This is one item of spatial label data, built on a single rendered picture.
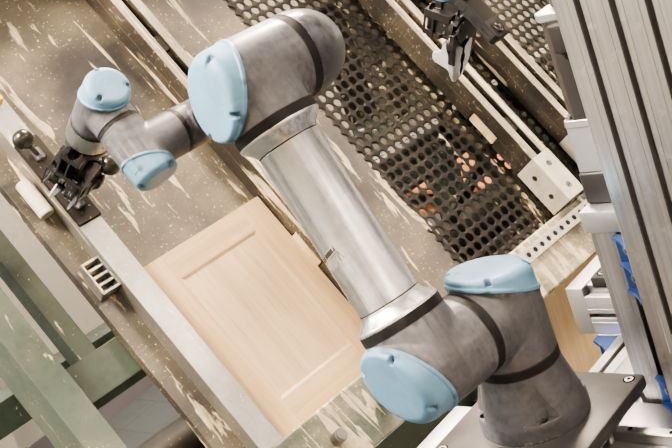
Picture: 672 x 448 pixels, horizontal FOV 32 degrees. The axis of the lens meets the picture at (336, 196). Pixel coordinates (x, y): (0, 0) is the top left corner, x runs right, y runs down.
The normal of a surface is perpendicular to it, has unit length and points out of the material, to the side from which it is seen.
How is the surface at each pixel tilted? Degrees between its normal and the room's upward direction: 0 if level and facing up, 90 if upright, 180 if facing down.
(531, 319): 90
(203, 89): 83
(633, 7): 90
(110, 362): 57
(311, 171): 70
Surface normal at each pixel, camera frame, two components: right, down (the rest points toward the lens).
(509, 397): -0.47, 0.11
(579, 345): 0.66, -0.01
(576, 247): 0.37, -0.50
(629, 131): -0.59, 0.44
